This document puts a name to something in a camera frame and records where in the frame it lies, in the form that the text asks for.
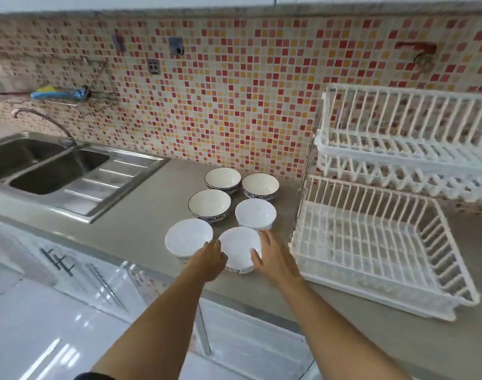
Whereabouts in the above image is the steel wire wall shelf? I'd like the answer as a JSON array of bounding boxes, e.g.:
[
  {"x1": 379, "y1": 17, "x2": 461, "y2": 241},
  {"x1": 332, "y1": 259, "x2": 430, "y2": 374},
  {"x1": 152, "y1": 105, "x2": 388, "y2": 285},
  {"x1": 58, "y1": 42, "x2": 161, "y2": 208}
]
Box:
[{"x1": 0, "y1": 51, "x2": 121, "y2": 115}]

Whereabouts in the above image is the person's left hand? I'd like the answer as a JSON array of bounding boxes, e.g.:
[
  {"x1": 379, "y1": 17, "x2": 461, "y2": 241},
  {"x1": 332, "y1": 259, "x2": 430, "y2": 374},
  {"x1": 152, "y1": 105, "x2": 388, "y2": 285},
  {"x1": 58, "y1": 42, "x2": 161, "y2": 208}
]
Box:
[{"x1": 184, "y1": 239, "x2": 229, "y2": 284}]

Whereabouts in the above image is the person's right hand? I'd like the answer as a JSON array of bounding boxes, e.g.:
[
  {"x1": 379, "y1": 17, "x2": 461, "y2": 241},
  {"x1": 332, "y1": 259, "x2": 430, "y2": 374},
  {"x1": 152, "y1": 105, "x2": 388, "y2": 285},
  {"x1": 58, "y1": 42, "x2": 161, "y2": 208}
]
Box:
[{"x1": 250, "y1": 229, "x2": 306, "y2": 291}]

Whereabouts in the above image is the white lower cabinet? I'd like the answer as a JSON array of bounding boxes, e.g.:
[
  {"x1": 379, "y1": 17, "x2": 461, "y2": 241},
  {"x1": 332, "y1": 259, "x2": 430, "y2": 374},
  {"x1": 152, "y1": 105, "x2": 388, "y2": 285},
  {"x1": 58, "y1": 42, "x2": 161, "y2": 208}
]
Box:
[{"x1": 0, "y1": 215, "x2": 317, "y2": 380}]

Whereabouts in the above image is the blue yellow sponge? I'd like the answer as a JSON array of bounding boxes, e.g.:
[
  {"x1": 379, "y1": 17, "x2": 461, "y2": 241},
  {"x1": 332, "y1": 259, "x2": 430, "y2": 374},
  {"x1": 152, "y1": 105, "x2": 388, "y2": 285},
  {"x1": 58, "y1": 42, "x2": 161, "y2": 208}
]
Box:
[{"x1": 30, "y1": 85, "x2": 74, "y2": 101}]

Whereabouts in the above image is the blue floral white bowl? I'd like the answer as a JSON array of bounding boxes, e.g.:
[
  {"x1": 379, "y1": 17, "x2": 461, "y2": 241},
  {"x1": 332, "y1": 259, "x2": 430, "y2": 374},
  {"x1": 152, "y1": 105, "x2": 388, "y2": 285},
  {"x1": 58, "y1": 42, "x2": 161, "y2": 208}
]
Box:
[
  {"x1": 204, "y1": 167, "x2": 242, "y2": 194},
  {"x1": 241, "y1": 173, "x2": 280, "y2": 202},
  {"x1": 188, "y1": 188, "x2": 232, "y2": 224}
]

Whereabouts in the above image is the steel cabinet handle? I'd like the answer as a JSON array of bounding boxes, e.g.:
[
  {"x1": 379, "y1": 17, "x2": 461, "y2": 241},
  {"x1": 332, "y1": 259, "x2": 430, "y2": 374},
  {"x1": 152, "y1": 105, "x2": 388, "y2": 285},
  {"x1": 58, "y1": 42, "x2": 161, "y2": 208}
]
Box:
[
  {"x1": 40, "y1": 248, "x2": 64, "y2": 270},
  {"x1": 94, "y1": 264, "x2": 127, "y2": 311},
  {"x1": 53, "y1": 253, "x2": 75, "y2": 278}
]

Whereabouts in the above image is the person's left forearm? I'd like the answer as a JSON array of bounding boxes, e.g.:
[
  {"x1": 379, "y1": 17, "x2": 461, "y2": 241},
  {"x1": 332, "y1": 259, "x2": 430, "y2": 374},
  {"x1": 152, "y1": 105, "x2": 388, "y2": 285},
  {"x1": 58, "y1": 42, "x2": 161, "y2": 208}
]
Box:
[{"x1": 91, "y1": 267, "x2": 216, "y2": 380}]

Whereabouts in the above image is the curved steel faucet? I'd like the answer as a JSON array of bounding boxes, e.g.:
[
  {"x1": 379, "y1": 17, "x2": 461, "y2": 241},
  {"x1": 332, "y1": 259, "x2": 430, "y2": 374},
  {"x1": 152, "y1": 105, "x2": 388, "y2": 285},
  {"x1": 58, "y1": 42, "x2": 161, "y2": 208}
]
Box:
[{"x1": 12, "y1": 108, "x2": 77, "y2": 147}]

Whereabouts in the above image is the person's right forearm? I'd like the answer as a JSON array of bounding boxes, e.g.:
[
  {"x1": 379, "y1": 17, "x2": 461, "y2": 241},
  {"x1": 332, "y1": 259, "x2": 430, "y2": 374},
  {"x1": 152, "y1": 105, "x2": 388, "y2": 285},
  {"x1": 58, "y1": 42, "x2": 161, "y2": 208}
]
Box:
[{"x1": 270, "y1": 272, "x2": 414, "y2": 380}]

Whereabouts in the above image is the red handled wall valve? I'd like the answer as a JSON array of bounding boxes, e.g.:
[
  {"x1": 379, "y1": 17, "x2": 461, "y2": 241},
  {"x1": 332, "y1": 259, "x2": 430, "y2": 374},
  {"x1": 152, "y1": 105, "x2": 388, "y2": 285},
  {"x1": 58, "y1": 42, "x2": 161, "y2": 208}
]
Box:
[{"x1": 395, "y1": 41, "x2": 438, "y2": 74}]

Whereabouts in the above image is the stainless steel double sink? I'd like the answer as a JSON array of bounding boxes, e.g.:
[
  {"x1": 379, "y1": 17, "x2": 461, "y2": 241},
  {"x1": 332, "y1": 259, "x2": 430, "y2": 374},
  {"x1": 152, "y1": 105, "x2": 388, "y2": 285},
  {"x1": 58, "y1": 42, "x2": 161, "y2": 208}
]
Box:
[{"x1": 0, "y1": 130, "x2": 171, "y2": 224}]

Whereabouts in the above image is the white plastic dish rack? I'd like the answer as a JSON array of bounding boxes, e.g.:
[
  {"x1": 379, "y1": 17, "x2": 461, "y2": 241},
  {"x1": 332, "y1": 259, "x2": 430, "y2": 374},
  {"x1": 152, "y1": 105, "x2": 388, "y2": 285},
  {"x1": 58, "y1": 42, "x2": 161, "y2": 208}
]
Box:
[{"x1": 288, "y1": 82, "x2": 482, "y2": 322}]

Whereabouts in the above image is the white cartoon print bowl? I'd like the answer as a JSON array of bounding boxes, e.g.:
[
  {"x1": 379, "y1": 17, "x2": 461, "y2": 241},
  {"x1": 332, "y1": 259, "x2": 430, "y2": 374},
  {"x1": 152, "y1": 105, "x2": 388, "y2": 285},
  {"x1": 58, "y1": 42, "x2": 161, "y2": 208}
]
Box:
[
  {"x1": 164, "y1": 218, "x2": 214, "y2": 259},
  {"x1": 235, "y1": 198, "x2": 278, "y2": 231},
  {"x1": 218, "y1": 226, "x2": 264, "y2": 274}
]

